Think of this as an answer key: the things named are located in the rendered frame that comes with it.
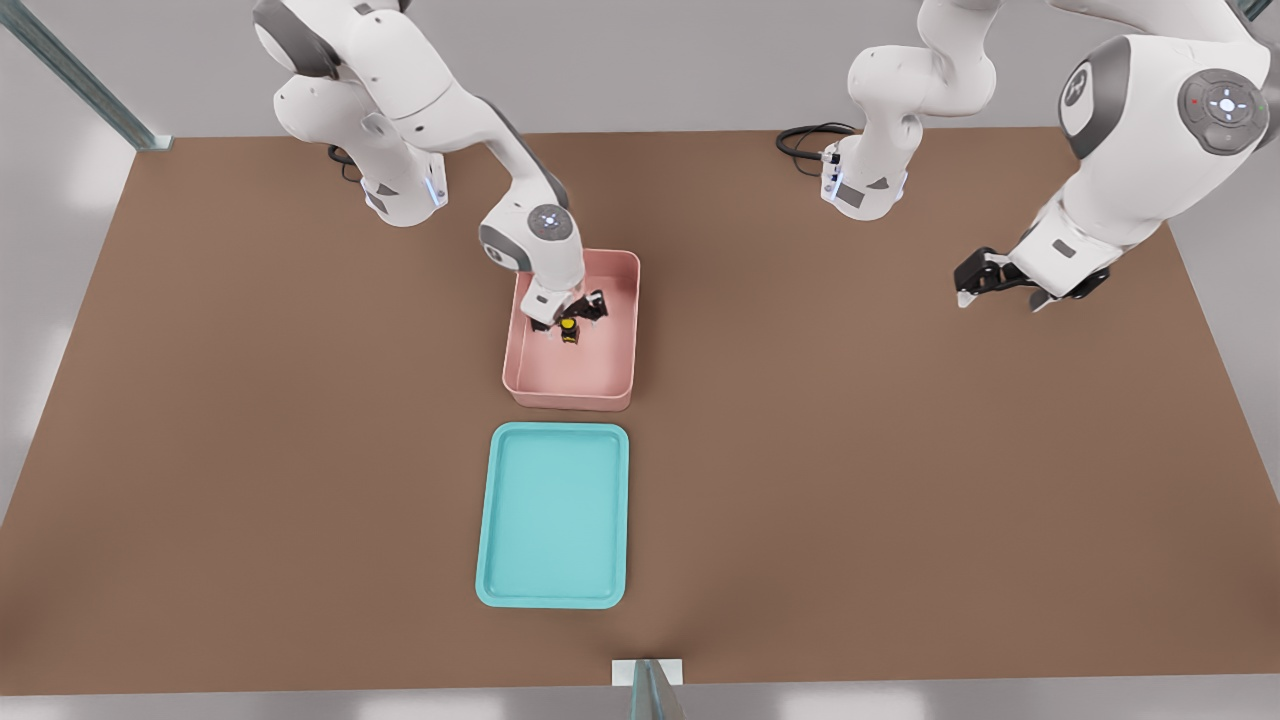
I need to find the pale blue-green tray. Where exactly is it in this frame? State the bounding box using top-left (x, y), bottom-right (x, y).
top-left (475, 422), bottom-right (630, 610)

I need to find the pink box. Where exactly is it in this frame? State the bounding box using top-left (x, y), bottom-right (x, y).
top-left (502, 249), bottom-right (641, 412)

